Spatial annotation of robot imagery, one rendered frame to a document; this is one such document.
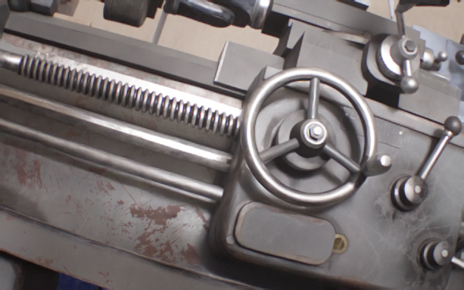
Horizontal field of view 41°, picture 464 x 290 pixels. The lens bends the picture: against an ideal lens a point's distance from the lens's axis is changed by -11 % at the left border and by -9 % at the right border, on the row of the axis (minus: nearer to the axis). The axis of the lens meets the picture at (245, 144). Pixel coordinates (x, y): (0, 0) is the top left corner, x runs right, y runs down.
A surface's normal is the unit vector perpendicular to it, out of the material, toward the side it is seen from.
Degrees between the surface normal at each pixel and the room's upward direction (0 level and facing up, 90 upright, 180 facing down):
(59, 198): 90
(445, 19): 90
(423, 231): 90
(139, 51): 90
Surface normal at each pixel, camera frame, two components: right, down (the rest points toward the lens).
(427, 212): 0.18, -0.22
